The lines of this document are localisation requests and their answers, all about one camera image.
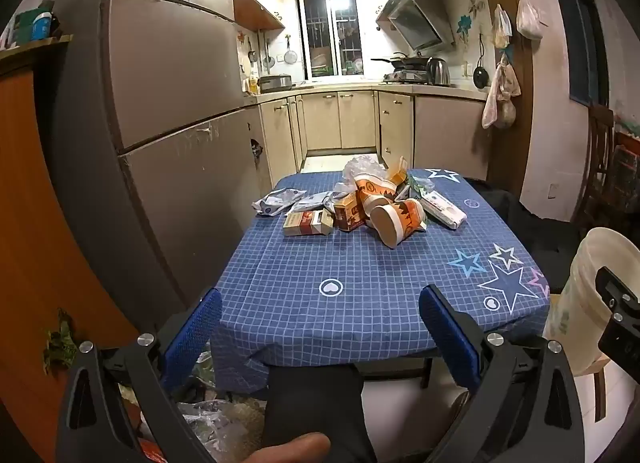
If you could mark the steel kettle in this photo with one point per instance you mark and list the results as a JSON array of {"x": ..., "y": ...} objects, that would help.
[{"x": 438, "y": 72}]

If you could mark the small yellow box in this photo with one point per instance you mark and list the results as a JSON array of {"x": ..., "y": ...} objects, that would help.
[{"x": 397, "y": 174}]

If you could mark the black cloth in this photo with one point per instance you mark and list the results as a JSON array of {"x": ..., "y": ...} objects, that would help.
[{"x": 540, "y": 238}]

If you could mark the grey refrigerator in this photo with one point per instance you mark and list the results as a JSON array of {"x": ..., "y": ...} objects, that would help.
[{"x": 170, "y": 83}]

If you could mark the crumpled plastic bags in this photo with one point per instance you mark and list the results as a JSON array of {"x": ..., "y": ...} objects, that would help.
[{"x": 215, "y": 418}]

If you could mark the brown wall cabinet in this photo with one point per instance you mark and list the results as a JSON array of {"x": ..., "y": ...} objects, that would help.
[{"x": 255, "y": 8}]

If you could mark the dark wooden chair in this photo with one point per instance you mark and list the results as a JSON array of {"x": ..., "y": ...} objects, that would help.
[{"x": 607, "y": 163}]

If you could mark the white red box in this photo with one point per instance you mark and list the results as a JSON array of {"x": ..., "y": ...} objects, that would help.
[{"x": 306, "y": 224}]

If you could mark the blue checked tablecloth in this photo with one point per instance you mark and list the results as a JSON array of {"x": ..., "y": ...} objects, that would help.
[{"x": 360, "y": 283}]

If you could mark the orange white paper cup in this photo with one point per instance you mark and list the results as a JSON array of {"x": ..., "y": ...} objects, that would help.
[
  {"x": 372, "y": 210},
  {"x": 400, "y": 223},
  {"x": 376, "y": 185}
]

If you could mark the yellowish hanging plastic bag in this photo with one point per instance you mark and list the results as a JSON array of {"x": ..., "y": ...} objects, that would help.
[{"x": 501, "y": 28}]

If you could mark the white hanging plastic bag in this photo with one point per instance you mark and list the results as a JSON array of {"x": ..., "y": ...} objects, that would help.
[{"x": 529, "y": 23}]

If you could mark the brown wooden door frame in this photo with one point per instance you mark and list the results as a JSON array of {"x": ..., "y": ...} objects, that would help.
[{"x": 515, "y": 93}]

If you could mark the beige kitchen base cabinets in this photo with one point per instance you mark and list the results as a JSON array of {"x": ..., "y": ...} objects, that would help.
[{"x": 350, "y": 118}]

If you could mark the orange wooden cabinet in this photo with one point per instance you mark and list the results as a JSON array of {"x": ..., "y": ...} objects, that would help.
[{"x": 30, "y": 218}]

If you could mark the clear plastic bag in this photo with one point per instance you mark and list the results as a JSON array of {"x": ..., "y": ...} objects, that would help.
[{"x": 361, "y": 168}]

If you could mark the small black hanging pan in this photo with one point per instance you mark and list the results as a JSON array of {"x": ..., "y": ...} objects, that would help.
[{"x": 481, "y": 77}]

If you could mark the blue framed window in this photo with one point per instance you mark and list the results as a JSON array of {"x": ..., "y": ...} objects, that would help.
[{"x": 580, "y": 43}]

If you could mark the long white box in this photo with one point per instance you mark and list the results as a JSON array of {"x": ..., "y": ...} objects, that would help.
[{"x": 444, "y": 210}]

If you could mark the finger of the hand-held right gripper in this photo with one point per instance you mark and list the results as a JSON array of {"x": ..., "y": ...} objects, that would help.
[{"x": 620, "y": 293}]

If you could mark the white wall socket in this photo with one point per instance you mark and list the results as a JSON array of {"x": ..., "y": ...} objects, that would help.
[{"x": 553, "y": 190}]

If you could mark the range hood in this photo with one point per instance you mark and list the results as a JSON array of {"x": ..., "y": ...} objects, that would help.
[{"x": 417, "y": 23}]

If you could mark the yellow brown carton box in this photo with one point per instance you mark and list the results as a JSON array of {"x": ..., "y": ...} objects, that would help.
[{"x": 348, "y": 213}]

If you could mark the gas stove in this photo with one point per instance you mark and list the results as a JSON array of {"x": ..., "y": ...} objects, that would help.
[{"x": 406, "y": 76}]

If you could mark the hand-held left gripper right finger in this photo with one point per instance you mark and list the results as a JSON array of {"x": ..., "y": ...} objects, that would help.
[{"x": 447, "y": 338}]

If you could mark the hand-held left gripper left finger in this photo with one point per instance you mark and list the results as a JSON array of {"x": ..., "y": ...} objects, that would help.
[{"x": 192, "y": 338}]

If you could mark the flower wall sticker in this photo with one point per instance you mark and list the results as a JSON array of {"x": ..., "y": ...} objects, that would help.
[{"x": 469, "y": 18}]

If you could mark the green leafy vegetables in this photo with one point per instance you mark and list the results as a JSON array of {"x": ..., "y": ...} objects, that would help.
[{"x": 60, "y": 343}]

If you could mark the wooden stool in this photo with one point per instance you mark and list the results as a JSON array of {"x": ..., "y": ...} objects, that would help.
[{"x": 597, "y": 383}]

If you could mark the black frying pan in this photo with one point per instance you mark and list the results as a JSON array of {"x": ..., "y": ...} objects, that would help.
[{"x": 405, "y": 62}]

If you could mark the person's left hand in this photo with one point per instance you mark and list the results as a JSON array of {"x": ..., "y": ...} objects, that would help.
[{"x": 295, "y": 448}]

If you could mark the person's black trouser leg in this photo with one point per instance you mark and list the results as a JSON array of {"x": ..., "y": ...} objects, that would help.
[{"x": 315, "y": 403}]

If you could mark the white plastic bucket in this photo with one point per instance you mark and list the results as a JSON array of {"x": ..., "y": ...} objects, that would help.
[{"x": 580, "y": 303}]

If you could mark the kitchen window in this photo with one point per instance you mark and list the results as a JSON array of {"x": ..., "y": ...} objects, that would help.
[{"x": 330, "y": 33}]

